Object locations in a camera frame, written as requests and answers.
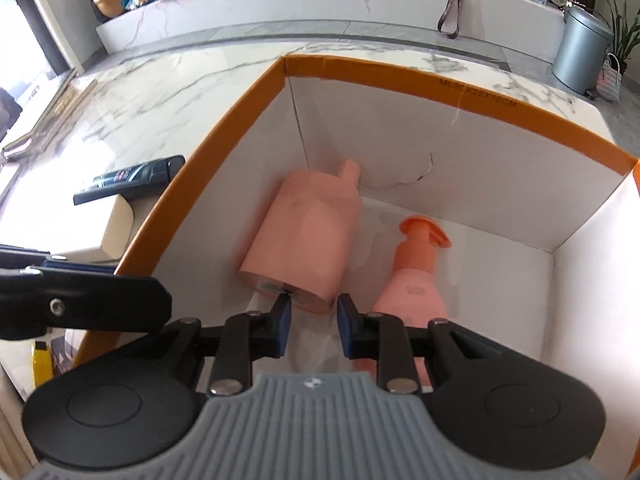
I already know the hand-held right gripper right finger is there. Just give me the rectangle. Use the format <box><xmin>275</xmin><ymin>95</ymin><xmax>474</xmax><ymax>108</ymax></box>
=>
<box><xmin>337</xmin><ymin>292</ymin><xmax>497</xmax><ymax>396</ymax></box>

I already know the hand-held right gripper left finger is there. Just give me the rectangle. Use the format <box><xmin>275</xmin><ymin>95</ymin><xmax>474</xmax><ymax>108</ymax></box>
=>
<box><xmin>145</xmin><ymin>292</ymin><xmax>293</xmax><ymax>397</ymax></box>

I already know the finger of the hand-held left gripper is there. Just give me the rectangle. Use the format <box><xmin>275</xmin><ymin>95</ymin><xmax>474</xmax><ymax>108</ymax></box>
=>
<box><xmin>0</xmin><ymin>244</ymin><xmax>118</xmax><ymax>277</ymax></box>
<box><xmin>0</xmin><ymin>266</ymin><xmax>173</xmax><ymax>341</ymax></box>

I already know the tan cardboard box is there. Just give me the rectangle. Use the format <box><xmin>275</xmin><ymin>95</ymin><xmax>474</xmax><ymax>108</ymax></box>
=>
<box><xmin>50</xmin><ymin>192</ymin><xmax>135</xmax><ymax>264</ymax></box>

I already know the pink pump bottle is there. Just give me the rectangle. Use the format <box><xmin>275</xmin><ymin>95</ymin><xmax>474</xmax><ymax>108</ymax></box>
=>
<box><xmin>352</xmin><ymin>215</ymin><xmax>453</xmax><ymax>388</ymax></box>

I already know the large pink bottle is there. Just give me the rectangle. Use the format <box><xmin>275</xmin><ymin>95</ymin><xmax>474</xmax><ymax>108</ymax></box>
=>
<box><xmin>239</xmin><ymin>159</ymin><xmax>363</xmax><ymax>316</ymax></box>

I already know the black squeeze tube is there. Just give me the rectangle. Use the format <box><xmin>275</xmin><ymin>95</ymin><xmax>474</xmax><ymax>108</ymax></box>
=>
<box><xmin>73</xmin><ymin>156</ymin><xmax>186</xmax><ymax>207</ymax></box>

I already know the orange cardboard storage box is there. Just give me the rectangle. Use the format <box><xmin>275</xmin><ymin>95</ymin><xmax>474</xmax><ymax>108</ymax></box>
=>
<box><xmin>74</xmin><ymin>54</ymin><xmax>640</xmax><ymax>480</ymax></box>

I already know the yellow bottle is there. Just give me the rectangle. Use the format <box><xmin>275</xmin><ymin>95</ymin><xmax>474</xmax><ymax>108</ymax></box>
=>
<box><xmin>31</xmin><ymin>341</ymin><xmax>55</xmax><ymax>390</ymax></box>

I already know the white marble tv cabinet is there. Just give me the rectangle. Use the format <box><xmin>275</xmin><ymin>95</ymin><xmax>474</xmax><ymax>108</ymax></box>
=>
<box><xmin>95</xmin><ymin>0</ymin><xmax>568</xmax><ymax>63</ymax></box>

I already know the woven basket bag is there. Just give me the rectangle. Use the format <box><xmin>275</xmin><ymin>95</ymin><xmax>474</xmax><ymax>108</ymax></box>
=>
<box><xmin>595</xmin><ymin>52</ymin><xmax>626</xmax><ymax>103</ymax></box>

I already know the grey pedal trash can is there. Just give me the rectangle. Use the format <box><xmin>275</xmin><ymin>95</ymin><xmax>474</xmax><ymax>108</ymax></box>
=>
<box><xmin>552</xmin><ymin>4</ymin><xmax>615</xmax><ymax>96</ymax></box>

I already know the tall green potted plant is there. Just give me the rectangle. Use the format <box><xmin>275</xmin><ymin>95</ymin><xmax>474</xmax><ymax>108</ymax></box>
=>
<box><xmin>590</xmin><ymin>0</ymin><xmax>640</xmax><ymax>78</ymax></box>

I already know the brown leather strap bag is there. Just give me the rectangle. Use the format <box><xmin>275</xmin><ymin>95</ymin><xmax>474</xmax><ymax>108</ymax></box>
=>
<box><xmin>437</xmin><ymin>0</ymin><xmax>468</xmax><ymax>41</ymax></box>

